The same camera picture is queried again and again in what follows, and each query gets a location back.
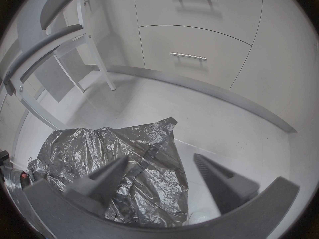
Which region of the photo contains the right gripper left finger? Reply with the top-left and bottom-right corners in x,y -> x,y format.
65,156 -> 129,217

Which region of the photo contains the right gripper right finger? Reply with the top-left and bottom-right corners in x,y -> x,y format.
194,153 -> 259,215

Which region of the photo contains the grey padded white chair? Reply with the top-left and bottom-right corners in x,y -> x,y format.
0,0 -> 117,131

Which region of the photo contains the beige cabinet with drawers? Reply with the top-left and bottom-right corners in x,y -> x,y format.
62,0 -> 319,134

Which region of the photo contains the black plastic bag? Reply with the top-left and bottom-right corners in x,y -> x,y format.
6,117 -> 189,228

